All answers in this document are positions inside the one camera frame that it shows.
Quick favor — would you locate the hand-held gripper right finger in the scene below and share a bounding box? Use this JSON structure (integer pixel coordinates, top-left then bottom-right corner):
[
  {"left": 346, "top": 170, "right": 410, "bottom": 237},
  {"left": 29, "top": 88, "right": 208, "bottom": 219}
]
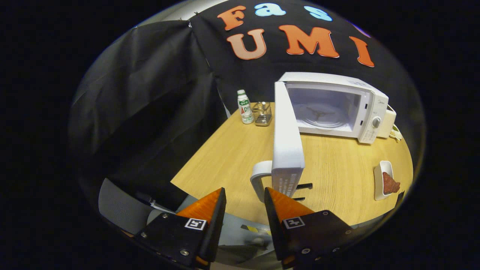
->
[{"left": 264, "top": 187, "right": 366, "bottom": 270}]

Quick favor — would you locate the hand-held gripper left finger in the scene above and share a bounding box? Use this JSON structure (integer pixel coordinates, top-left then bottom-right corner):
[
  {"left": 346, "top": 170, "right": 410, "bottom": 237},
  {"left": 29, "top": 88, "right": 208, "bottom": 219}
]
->
[{"left": 133, "top": 187, "right": 227, "bottom": 269}]

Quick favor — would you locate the brown meat piece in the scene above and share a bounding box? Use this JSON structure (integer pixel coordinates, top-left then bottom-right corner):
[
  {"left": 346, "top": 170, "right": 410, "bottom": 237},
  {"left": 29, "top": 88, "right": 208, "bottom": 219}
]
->
[{"left": 382, "top": 172, "right": 401, "bottom": 195}]

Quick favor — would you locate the white microwave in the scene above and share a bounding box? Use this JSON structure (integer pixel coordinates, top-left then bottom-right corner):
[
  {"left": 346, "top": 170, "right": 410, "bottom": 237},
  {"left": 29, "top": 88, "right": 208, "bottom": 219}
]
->
[{"left": 250, "top": 72, "right": 389, "bottom": 203}]

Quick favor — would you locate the grey chair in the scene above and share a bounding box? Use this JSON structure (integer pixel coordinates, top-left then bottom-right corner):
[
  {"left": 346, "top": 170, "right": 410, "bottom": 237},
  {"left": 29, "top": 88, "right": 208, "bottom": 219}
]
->
[{"left": 98, "top": 178, "right": 177, "bottom": 235}]

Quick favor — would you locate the white plastic tray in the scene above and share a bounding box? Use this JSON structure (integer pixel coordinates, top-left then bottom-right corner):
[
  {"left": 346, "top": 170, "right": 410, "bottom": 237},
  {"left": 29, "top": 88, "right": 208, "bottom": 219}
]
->
[{"left": 373, "top": 160, "right": 395, "bottom": 201}]

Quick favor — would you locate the white green-label drink bottle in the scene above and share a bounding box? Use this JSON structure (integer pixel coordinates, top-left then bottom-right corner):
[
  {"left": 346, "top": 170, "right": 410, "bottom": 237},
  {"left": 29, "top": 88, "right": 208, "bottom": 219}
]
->
[{"left": 237, "top": 90, "right": 255, "bottom": 125}]

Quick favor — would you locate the white toaster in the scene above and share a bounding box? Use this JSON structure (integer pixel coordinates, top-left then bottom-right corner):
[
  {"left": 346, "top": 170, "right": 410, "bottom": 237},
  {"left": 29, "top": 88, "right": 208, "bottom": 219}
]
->
[{"left": 377, "top": 104, "right": 397, "bottom": 138}]

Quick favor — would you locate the clear wire basket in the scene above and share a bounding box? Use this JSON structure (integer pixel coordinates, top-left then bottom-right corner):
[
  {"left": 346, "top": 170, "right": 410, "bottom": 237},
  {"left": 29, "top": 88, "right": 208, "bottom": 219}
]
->
[{"left": 252, "top": 102, "right": 273, "bottom": 126}]

